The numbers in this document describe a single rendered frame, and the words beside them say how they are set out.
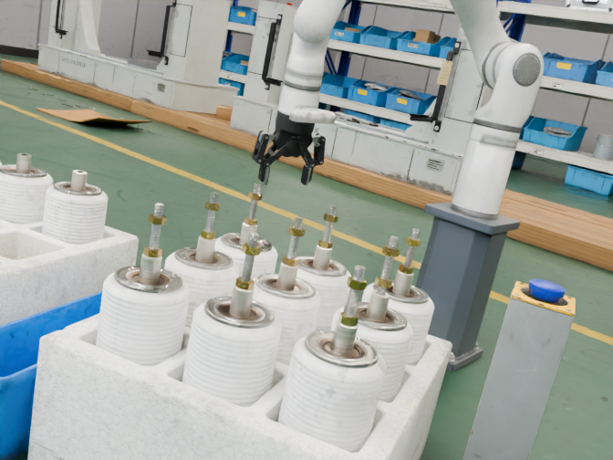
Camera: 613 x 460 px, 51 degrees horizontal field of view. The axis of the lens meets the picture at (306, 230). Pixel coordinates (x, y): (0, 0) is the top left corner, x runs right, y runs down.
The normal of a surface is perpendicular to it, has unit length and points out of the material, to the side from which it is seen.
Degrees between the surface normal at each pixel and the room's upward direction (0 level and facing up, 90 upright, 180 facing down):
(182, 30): 90
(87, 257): 90
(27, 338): 88
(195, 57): 90
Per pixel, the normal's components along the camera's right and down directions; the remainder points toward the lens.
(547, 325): -0.38, 0.15
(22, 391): 0.89, 0.31
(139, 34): 0.76, 0.30
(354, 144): -0.62, 0.07
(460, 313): 0.10, 0.27
